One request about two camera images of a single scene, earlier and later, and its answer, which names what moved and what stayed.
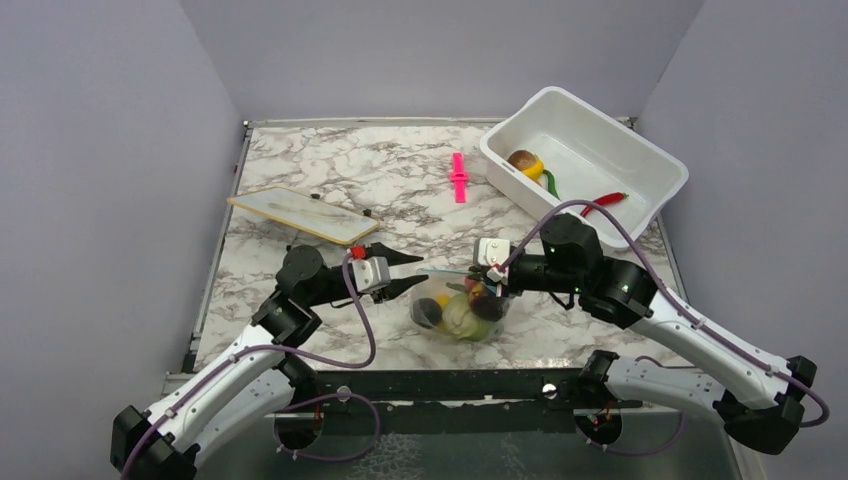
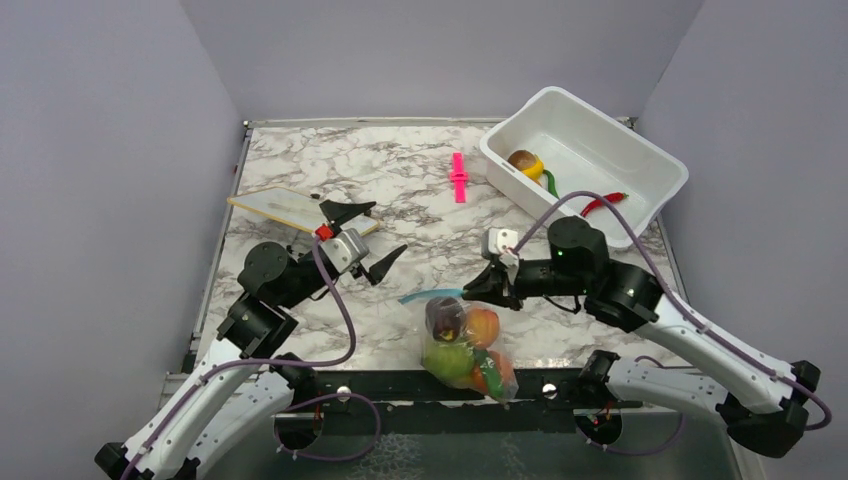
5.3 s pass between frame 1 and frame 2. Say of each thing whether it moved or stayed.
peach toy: moved
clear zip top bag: moved
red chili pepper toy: stayed
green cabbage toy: moved
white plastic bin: stayed
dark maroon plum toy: moved
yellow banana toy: stayed
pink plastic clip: stayed
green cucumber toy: stayed
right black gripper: stayed
